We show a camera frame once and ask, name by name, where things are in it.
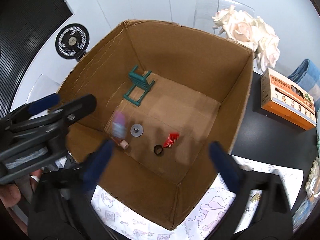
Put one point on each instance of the purple capped small bottle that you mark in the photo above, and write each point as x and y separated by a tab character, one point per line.
119	129

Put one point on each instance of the pink patterned table mat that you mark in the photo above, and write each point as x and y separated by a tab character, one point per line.
202	219

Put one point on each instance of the brown cardboard box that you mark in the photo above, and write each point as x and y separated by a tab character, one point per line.
202	85

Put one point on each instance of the red foil candy wrapper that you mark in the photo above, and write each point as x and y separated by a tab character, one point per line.
171	139

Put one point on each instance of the clear plastic packets pile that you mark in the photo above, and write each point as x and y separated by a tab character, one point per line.
312	191

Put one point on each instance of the green toy chair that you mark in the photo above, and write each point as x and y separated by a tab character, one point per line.
141	82

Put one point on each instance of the gold binder clip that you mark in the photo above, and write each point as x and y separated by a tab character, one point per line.
255	196

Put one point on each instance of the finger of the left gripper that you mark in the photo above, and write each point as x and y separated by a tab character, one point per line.
43	104

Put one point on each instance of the grey round disc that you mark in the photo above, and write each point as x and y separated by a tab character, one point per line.
136	130

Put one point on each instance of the white artificial roses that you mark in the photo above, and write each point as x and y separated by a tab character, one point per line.
254	33

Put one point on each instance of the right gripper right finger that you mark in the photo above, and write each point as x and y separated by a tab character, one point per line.
228	168

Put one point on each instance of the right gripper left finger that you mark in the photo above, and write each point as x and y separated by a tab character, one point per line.
95	164

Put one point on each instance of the blue folded towel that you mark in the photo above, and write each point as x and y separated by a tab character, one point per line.
306	75

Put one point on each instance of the orange cardboard tissue box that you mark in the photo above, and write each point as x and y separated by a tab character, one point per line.
284	98

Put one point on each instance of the person left hand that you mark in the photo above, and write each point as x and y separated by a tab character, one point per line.
11	195

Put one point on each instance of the black desk fan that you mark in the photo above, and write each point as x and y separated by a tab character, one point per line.
72	41

